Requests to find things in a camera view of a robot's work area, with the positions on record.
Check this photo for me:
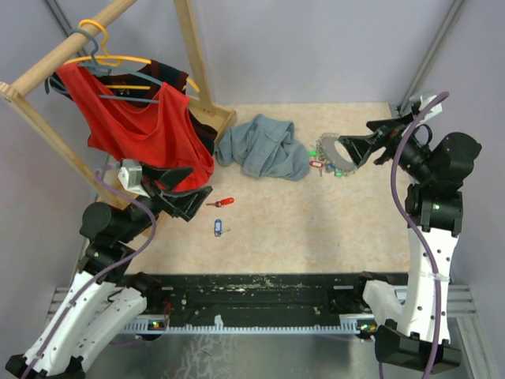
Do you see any blue denim shirt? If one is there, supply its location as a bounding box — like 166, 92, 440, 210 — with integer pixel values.
216, 114, 309, 182

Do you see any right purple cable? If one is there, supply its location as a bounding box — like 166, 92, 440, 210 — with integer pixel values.
376, 91, 451, 379

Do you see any red key tag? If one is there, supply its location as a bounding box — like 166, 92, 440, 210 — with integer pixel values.
207, 197, 234, 208

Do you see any red tank top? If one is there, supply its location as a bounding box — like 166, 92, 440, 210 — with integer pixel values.
56, 63, 215, 192

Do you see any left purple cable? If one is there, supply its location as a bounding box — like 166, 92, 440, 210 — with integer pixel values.
19, 163, 158, 379

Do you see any right aluminium corner post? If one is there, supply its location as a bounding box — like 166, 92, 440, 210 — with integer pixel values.
390, 0, 468, 115

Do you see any aluminium corner post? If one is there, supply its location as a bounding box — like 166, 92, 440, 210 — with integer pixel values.
43, 0, 90, 56
390, 0, 468, 115

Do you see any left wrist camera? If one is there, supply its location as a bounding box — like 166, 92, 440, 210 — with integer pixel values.
118, 159, 145, 195

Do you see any bunch of keys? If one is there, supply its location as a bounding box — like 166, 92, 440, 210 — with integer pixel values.
309, 133, 357, 178

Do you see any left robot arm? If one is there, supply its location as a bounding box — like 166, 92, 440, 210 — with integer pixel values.
6, 159, 212, 378

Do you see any teal hanger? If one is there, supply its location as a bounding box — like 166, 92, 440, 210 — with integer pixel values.
43, 28, 163, 94

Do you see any aluminium frame rail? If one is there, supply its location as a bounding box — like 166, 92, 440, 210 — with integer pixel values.
47, 286, 478, 335

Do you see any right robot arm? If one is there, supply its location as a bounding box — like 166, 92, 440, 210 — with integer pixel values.
339, 114, 481, 377

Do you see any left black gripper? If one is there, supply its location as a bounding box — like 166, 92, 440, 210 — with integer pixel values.
118, 160, 212, 243

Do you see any blue key tag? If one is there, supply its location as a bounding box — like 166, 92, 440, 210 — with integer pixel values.
214, 219, 230, 238

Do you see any wooden clothes rack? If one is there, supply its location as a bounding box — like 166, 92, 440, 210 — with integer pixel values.
0, 0, 238, 238

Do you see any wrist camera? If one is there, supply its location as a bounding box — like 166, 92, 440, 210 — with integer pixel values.
408, 94, 443, 122
118, 159, 145, 195

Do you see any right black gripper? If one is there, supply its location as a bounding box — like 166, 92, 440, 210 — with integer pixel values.
339, 111, 434, 183

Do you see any purple cable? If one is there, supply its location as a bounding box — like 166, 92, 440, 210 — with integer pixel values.
19, 163, 158, 379
376, 91, 451, 379

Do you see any left aluminium corner post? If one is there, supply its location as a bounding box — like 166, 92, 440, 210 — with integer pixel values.
43, 0, 90, 56

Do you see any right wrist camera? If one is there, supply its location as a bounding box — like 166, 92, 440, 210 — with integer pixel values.
408, 94, 443, 122

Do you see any yellow hanger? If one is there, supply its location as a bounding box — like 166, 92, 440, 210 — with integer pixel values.
62, 19, 200, 94

